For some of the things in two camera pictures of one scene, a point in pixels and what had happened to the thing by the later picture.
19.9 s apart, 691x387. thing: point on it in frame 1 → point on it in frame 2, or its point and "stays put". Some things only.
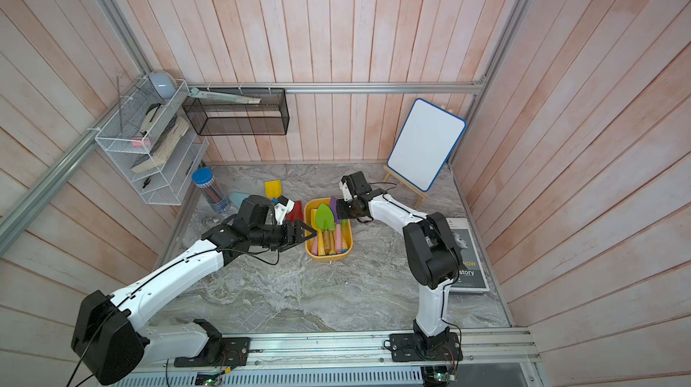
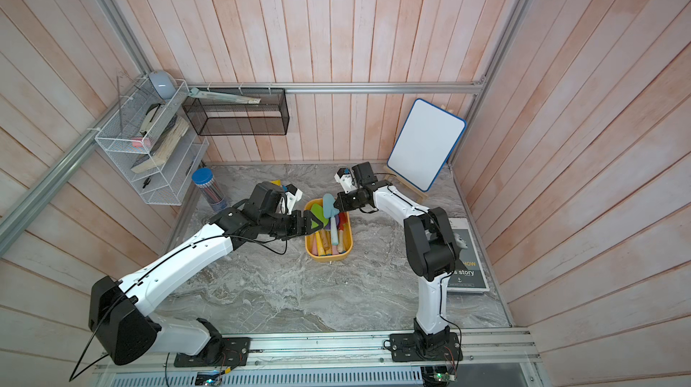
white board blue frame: x=426 y=144 stays put
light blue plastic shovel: x=238 y=197 → x=330 y=211
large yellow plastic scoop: x=314 y=223 stays put
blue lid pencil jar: x=206 y=183 stays put
